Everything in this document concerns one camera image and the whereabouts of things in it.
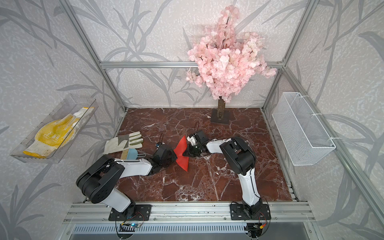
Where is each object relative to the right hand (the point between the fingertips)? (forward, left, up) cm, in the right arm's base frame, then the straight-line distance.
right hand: (183, 153), depth 94 cm
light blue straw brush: (0, +33, 0) cm, 33 cm away
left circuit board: (-37, +20, 0) cm, 42 cm away
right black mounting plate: (-32, -31, 0) cm, 45 cm away
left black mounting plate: (-33, +17, +1) cm, 37 cm away
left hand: (-1, +3, 0) cm, 3 cm away
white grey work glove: (+8, +41, +1) cm, 42 cm away
